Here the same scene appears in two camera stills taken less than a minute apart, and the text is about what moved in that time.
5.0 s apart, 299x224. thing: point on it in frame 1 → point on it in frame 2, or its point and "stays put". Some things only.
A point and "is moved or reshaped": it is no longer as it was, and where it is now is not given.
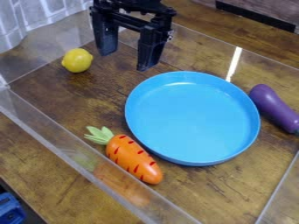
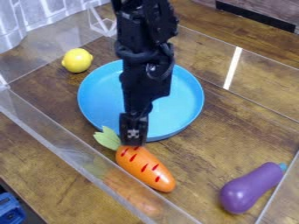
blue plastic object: [12, 211] stays put
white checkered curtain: [23, 16] stays put
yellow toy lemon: [77, 60] stays put
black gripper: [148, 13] → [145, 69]
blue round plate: [195, 117] → [172, 114]
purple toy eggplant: [279, 113] → [238, 196]
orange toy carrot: [127, 153] is moved or reshaped
